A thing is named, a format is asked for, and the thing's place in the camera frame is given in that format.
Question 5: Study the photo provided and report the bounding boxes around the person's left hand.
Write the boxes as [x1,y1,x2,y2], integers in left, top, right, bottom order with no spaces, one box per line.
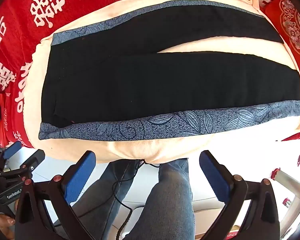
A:
[0,214,17,240]

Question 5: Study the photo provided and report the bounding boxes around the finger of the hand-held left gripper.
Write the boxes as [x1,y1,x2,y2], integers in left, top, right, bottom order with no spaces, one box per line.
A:
[0,141,23,171]
[21,149,45,179]

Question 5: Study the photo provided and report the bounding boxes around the black pants with floral panels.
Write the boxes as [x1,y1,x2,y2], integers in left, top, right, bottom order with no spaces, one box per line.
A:
[38,0,300,142]

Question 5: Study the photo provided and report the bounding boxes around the person's leg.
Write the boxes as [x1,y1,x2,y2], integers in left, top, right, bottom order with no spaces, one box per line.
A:
[122,158,193,240]
[71,159,142,232]

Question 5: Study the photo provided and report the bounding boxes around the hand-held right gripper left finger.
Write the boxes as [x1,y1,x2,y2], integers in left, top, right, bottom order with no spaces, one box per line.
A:
[14,151,98,240]

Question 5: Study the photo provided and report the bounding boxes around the red printed blanket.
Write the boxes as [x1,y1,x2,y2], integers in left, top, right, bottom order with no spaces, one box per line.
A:
[0,0,300,148]

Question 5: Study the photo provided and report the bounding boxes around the person's right leg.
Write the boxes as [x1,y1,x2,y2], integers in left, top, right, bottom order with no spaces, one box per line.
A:
[122,158,193,240]

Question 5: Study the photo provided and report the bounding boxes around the cream blanket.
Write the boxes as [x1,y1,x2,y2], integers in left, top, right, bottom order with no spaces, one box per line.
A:
[22,0,300,166]

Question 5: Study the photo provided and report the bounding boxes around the person's left leg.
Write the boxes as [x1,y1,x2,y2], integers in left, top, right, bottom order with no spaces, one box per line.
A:
[71,159,142,232]

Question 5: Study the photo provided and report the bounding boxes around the silver ladder with red caps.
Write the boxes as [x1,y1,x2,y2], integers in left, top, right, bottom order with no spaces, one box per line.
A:
[270,154,300,232]

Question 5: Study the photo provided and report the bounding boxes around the black cable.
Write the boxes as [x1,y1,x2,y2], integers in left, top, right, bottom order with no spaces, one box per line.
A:
[112,160,162,239]

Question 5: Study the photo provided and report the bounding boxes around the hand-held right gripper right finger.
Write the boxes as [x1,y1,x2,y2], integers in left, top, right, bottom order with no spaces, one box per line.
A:
[199,150,281,240]

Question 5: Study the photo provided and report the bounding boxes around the red patterned pillow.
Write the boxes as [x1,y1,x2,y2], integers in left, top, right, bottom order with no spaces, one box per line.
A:
[262,0,300,67]

